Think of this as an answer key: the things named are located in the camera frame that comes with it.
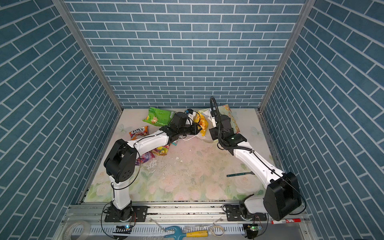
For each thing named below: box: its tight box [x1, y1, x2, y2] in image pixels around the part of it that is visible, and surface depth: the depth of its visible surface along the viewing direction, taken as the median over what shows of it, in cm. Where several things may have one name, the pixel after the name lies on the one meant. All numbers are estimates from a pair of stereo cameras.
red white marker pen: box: [271, 218, 302, 225], surface depth 72 cm
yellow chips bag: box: [194, 111, 209, 137], surface depth 86 cm
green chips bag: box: [142, 107, 175, 126], surface depth 109 cm
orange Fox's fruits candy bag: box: [129, 125, 149, 141], surface depth 105 cm
